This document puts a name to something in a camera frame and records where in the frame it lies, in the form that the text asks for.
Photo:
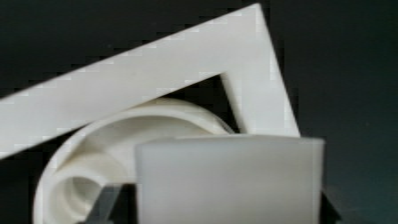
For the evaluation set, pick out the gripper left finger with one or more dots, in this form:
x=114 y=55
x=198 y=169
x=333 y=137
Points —
x=114 y=206

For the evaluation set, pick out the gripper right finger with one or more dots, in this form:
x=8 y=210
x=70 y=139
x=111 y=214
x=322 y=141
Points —
x=335 y=213

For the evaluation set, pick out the white round stool seat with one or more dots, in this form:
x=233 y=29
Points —
x=93 y=161

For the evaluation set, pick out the white stool leg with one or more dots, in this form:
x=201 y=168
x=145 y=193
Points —
x=235 y=179

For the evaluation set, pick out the white right fence block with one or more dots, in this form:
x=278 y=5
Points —
x=267 y=96

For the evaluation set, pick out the white front fence rail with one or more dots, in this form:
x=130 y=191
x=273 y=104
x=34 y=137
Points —
x=221 y=48

